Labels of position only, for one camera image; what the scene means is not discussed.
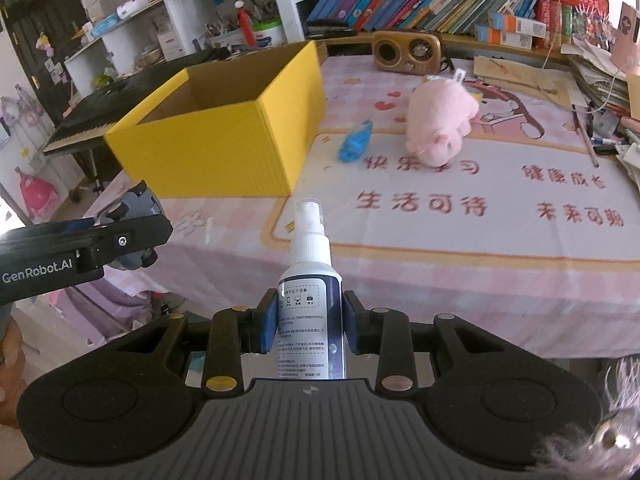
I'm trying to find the white green jar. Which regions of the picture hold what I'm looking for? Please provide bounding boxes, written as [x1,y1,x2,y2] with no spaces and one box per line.
[253,18,286,49]

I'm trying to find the white bookshelf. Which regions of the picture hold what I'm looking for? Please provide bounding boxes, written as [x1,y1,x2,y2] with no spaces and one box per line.
[62,0,640,97]

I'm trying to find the white spray bottle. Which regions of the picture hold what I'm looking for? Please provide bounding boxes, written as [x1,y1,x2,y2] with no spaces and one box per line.
[278,198,346,380]

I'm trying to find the blue plastic packet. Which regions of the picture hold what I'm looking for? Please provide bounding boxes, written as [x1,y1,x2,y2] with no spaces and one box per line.
[338,120,373,164]

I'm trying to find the black electronic keyboard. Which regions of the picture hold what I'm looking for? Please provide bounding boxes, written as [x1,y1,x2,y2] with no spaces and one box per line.
[43,48,231,156]

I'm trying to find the orange white medicine box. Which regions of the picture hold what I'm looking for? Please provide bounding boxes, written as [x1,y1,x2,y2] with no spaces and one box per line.
[488,13,547,38]

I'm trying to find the stack of papers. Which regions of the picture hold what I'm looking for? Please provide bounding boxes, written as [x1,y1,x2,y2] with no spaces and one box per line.
[564,37,640,181]

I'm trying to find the pink plush pig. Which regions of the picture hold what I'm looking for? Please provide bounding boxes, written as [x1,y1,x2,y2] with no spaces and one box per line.
[406,70,480,168]

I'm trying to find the tan paper sheets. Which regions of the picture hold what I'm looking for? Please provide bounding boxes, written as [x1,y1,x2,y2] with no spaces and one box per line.
[473,56,588,108]

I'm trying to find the yellow cardboard box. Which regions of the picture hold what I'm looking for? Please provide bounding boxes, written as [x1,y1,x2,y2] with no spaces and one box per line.
[105,41,326,198]

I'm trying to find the brown retro radio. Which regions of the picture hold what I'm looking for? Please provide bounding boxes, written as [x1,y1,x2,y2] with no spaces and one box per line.
[371,29,442,76]

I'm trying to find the grey toy car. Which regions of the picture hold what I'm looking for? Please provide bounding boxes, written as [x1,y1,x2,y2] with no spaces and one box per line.
[94,180,172,271]

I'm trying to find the wooden pencil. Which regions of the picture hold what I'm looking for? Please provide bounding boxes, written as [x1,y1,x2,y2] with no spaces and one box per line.
[572,105,600,168]

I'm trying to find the pink checkered tablecloth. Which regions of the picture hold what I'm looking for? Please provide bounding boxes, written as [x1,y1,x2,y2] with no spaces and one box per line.
[108,56,639,359]

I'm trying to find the red white bottle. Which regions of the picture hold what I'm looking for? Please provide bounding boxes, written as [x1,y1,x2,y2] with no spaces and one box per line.
[234,0,257,48]

